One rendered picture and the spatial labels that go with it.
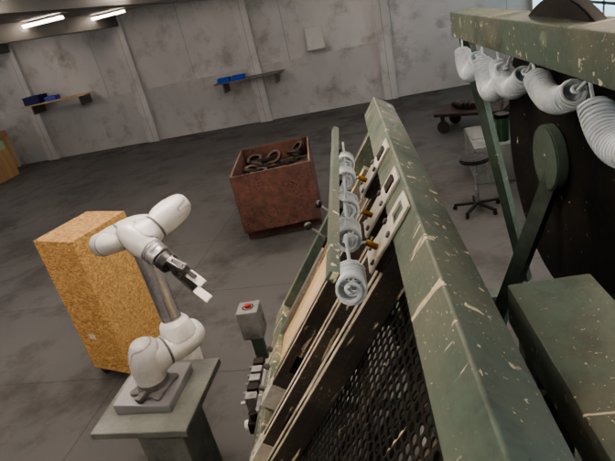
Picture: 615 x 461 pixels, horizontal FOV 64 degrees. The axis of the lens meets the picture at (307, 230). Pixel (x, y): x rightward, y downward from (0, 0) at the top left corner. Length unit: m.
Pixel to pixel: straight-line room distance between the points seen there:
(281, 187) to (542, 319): 4.78
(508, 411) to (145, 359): 2.07
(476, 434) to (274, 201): 5.10
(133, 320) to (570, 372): 3.58
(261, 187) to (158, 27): 8.08
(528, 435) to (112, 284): 3.53
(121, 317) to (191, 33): 9.59
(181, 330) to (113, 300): 1.45
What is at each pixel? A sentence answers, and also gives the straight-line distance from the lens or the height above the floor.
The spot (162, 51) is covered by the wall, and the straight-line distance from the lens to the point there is 13.11.
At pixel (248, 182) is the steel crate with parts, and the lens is 5.54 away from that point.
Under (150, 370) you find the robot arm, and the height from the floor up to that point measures 0.95.
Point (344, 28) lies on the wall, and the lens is 11.97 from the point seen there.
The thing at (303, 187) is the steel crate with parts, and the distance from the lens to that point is 5.54.
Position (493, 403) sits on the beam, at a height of 1.91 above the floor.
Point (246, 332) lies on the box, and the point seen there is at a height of 0.81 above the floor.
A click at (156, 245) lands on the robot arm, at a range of 1.82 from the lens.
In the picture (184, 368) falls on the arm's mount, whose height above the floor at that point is 0.80.
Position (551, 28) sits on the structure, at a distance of 1.31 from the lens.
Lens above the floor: 2.35
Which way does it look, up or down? 24 degrees down
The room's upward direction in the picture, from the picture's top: 13 degrees counter-clockwise
